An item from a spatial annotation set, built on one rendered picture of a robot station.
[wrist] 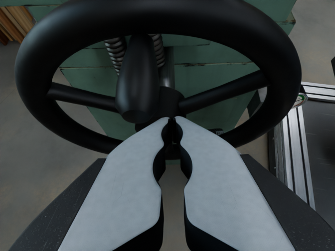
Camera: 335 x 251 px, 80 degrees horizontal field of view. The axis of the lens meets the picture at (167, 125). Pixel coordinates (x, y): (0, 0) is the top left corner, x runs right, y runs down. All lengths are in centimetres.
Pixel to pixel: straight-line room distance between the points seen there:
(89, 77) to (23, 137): 97
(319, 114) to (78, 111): 126
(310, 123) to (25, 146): 144
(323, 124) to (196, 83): 76
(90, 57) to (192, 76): 21
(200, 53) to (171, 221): 79
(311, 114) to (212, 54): 78
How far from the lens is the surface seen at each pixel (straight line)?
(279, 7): 39
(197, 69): 44
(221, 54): 42
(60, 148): 126
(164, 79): 25
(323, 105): 119
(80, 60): 45
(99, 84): 50
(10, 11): 184
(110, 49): 25
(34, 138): 136
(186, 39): 26
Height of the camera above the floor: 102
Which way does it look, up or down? 63 degrees down
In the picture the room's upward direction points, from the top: 4 degrees counter-clockwise
